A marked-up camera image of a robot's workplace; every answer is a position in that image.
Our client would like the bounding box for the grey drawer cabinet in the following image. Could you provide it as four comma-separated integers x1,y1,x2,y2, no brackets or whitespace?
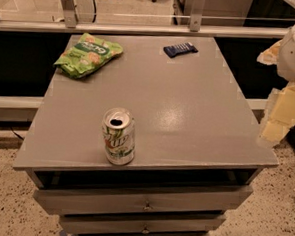
8,25,287,236

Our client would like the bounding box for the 7up soda can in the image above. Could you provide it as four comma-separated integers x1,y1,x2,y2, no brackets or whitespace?
102,107,135,166

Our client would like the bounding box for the top grey drawer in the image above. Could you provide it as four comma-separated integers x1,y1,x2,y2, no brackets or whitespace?
33,185,252,215

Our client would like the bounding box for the metal railing frame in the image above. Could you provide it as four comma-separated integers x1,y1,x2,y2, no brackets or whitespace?
0,0,295,38

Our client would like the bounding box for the middle grey drawer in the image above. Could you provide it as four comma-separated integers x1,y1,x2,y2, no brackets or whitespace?
60,212,226,235

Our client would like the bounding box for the green rice chip bag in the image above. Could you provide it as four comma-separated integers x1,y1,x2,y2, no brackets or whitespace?
55,33,124,79

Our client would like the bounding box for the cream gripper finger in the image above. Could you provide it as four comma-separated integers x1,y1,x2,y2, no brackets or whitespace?
256,41,281,65
256,83,295,148

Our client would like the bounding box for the black cable on floor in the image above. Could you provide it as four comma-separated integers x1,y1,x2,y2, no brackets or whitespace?
8,125,27,142

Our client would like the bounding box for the blue snack bar wrapper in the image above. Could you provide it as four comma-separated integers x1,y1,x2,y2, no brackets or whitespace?
163,42,198,58

